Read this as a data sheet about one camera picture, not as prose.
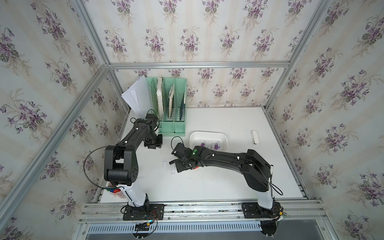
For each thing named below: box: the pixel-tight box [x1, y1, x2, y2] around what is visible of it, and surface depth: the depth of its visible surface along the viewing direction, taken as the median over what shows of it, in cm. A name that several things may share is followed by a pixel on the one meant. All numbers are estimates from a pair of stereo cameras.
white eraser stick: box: [252, 130, 259, 145], surface depth 101 cm
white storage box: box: [189, 131, 228, 152], surface depth 100 cm
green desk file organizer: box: [145, 77, 187, 137], surface depth 106 cm
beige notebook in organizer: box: [168, 84, 175, 118], surface depth 103 cm
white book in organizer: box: [156, 77, 164, 121], surface depth 100 cm
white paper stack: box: [121, 75, 153, 116], surface depth 97 cm
